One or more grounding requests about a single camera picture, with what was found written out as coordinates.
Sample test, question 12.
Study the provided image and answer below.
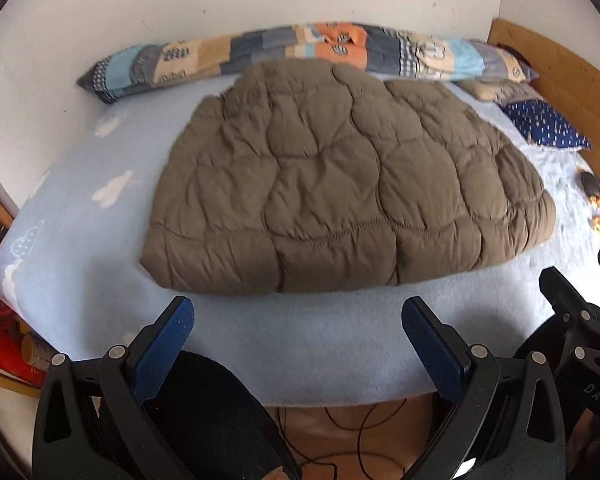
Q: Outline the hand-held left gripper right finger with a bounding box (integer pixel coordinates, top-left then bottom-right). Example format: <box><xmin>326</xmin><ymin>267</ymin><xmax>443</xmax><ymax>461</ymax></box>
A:
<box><xmin>401</xmin><ymin>297</ymin><xmax>567</xmax><ymax>480</ymax></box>

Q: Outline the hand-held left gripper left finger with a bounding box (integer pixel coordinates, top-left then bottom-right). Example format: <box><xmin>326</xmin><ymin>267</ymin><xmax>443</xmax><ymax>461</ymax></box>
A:
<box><xmin>31</xmin><ymin>296</ymin><xmax>196</xmax><ymax>480</ymax></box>

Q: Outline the brown quilted hooded jacket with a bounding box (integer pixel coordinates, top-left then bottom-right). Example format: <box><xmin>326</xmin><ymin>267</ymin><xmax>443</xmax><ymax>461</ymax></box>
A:
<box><xmin>140</xmin><ymin>57</ymin><xmax>557</xmax><ymax>295</ymax></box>

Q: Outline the person's right hand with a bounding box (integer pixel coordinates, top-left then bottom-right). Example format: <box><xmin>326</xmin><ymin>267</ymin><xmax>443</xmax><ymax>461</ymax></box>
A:
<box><xmin>566</xmin><ymin>402</ymin><xmax>600</xmax><ymax>478</ymax></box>

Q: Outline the person's leg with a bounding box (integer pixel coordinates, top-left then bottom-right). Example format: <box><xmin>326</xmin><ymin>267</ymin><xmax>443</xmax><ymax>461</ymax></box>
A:
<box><xmin>97</xmin><ymin>350</ymin><xmax>303</xmax><ymax>480</ymax></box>

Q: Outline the light blue bed sheet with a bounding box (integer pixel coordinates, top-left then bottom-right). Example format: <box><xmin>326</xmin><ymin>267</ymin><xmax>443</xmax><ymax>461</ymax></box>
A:
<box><xmin>0</xmin><ymin>72</ymin><xmax>600</xmax><ymax>411</ymax></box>

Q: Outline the navy star print pillow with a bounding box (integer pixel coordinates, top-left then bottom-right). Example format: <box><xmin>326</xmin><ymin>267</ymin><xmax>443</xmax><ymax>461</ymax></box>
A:
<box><xmin>502</xmin><ymin>99</ymin><xmax>592</xmax><ymax>152</ymax></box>

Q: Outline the wooden headboard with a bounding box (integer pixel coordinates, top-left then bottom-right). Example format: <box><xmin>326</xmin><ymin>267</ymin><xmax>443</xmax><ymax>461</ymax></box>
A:
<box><xmin>487</xmin><ymin>17</ymin><xmax>600</xmax><ymax>196</ymax></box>

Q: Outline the grey printed pillow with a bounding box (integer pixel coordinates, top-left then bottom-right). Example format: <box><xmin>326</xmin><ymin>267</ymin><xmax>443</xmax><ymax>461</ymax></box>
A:
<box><xmin>457</xmin><ymin>79</ymin><xmax>536</xmax><ymax>107</ymax></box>

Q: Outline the dark red cloth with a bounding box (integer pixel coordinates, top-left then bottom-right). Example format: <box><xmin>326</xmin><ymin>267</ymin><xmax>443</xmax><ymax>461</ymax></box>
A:
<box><xmin>497</xmin><ymin>44</ymin><xmax>532</xmax><ymax>67</ymax></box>

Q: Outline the patchwork printed blanket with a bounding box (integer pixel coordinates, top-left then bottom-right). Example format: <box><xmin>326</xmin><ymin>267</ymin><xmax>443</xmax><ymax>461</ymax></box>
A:
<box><xmin>76</xmin><ymin>21</ymin><xmax>540</xmax><ymax>105</ymax></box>

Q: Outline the black floor cable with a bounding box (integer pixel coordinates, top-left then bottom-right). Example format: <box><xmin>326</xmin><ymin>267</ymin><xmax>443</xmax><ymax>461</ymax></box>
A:
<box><xmin>277</xmin><ymin>395</ymin><xmax>431</xmax><ymax>480</ymax></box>

